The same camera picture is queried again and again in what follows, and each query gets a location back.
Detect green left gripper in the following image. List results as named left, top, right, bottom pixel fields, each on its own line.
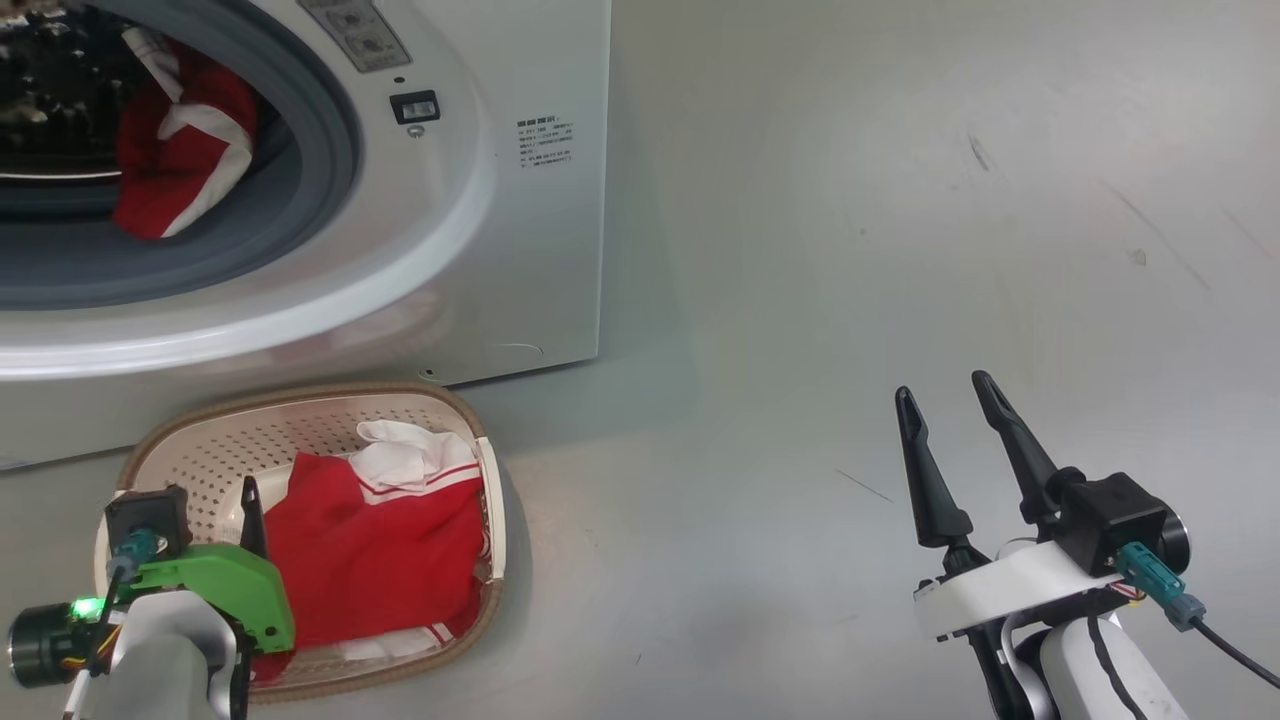
left=118, top=476, right=298, bottom=658

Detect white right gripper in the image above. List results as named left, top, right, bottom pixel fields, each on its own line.
left=895, top=370, right=1146, bottom=643

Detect small printed warning label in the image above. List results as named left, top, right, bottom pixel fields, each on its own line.
left=517, top=117, right=576, bottom=169

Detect white front-load washing machine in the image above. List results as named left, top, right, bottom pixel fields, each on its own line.
left=0, top=0, right=613, bottom=471

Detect left gripper black motor cylinder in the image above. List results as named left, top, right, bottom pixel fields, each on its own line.
left=8, top=600, right=83, bottom=689

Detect black cable teal connector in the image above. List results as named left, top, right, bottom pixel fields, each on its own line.
left=1117, top=542, right=1280, bottom=691
left=85, top=528, right=164, bottom=691

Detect thin black cable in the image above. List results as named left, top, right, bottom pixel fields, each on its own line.
left=1085, top=615, right=1151, bottom=720

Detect red garment striped white trim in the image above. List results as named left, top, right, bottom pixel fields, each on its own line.
left=250, top=418, right=493, bottom=681

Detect cream perforated basket brown rim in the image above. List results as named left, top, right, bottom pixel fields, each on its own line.
left=93, top=382, right=508, bottom=704

